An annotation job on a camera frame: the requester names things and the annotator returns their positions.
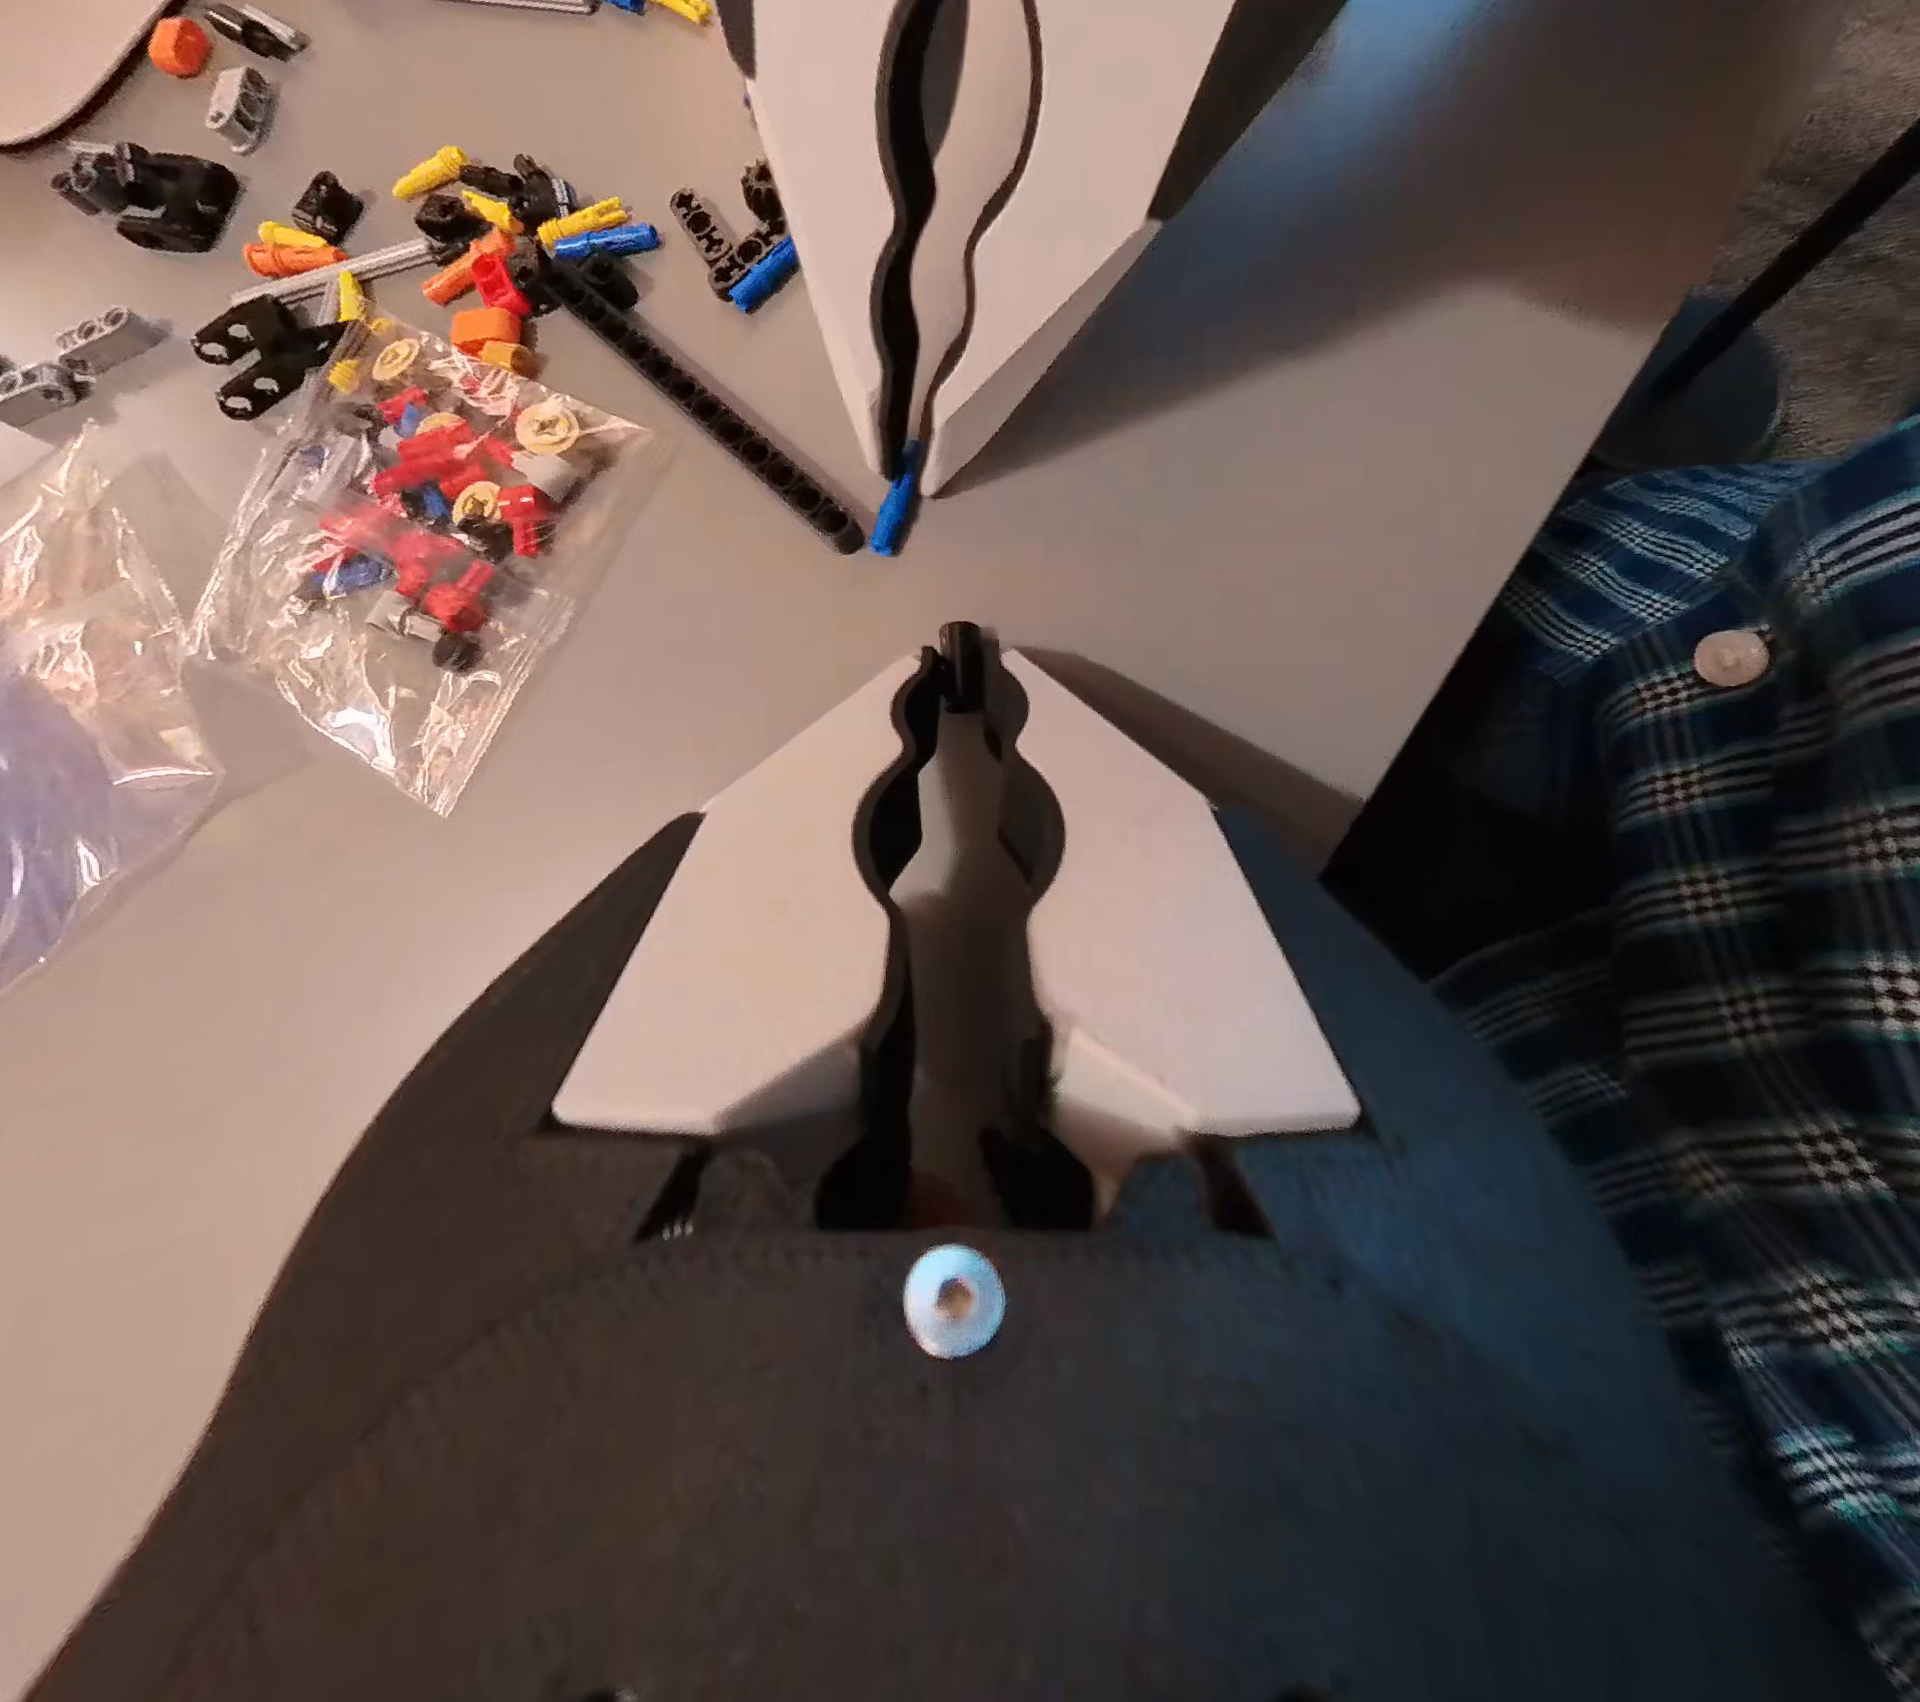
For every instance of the short black lego liftarm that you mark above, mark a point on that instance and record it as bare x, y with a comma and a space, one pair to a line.
702, 225
758, 211

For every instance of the clear bag of lego pieces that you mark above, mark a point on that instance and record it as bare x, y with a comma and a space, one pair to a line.
434, 503

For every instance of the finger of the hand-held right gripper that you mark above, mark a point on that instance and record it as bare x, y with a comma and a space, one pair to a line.
1140, 7
824, 7

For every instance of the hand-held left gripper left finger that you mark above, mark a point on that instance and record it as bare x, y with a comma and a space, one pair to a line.
720, 966

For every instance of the short black lego connector tube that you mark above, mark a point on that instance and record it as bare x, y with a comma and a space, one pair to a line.
957, 667

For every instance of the small black lego connector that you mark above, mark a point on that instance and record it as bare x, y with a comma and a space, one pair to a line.
326, 207

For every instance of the large black lego connector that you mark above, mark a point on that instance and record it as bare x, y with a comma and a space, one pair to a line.
165, 195

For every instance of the person's blue plaid shirt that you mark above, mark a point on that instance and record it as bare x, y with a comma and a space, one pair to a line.
1725, 982

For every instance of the grey lego cross block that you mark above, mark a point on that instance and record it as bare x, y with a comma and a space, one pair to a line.
112, 337
38, 390

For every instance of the bluish clear plastic bag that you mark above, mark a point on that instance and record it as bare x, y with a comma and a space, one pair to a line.
74, 833

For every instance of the black and grey lego connector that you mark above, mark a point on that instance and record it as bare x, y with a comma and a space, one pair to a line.
249, 26

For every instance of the pile of mixed lego parts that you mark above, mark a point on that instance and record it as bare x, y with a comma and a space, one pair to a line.
502, 285

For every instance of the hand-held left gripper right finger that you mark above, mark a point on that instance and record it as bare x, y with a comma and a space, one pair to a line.
1185, 952

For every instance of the long black lego beam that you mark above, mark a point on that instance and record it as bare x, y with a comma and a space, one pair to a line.
704, 413

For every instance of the black forked lego connector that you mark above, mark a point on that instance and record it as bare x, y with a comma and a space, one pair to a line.
263, 345

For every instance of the orange round lego piece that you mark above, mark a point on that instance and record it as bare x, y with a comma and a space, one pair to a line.
180, 49

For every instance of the crumpled clear plastic bag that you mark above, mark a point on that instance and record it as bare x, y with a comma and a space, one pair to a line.
91, 562

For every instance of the light grey lego connector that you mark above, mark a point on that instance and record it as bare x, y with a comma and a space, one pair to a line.
240, 105

